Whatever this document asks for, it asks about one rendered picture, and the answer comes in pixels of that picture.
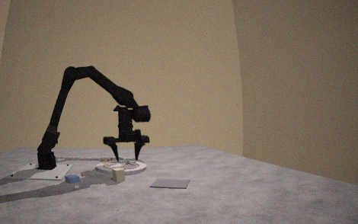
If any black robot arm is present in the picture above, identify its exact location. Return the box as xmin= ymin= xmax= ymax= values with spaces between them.
xmin=37 ymin=66 xmax=150 ymax=170

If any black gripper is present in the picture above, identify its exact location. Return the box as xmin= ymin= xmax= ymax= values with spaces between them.
xmin=103 ymin=123 xmax=149 ymax=161

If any blue rectangular block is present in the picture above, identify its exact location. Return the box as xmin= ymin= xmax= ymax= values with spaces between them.
xmin=65 ymin=174 xmax=80 ymax=184

